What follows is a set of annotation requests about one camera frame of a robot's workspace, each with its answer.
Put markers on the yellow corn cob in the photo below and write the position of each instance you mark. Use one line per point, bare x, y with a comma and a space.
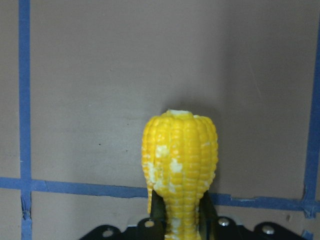
179, 156

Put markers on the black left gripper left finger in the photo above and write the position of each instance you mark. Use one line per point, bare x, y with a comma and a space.
158, 212

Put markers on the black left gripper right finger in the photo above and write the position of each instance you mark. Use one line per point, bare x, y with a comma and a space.
207, 218

